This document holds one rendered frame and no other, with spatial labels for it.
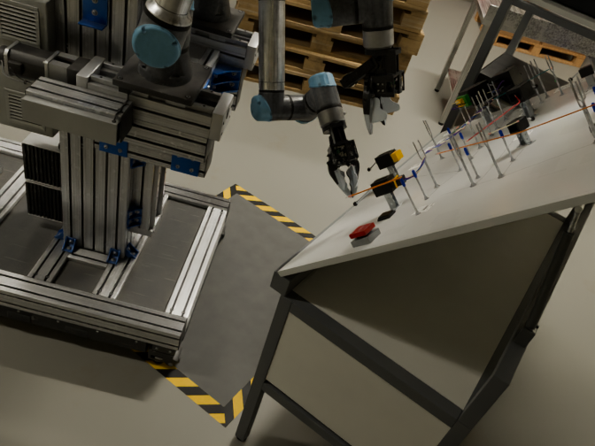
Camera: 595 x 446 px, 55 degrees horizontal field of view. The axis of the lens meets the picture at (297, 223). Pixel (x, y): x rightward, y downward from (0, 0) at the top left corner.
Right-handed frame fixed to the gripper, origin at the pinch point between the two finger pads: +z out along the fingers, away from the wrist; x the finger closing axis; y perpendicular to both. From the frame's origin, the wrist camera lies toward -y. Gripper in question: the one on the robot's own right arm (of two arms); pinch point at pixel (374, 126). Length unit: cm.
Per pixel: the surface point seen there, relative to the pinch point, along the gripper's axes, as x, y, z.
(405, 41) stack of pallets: 252, -91, 20
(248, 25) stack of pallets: 200, -183, -1
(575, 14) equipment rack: 97, 34, -13
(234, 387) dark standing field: -4, -64, 109
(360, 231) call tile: -23.4, 5.7, 19.0
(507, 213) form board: -30, 41, 6
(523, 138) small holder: 19.6, 33.6, 7.5
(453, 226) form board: -28.7, 29.9, 11.5
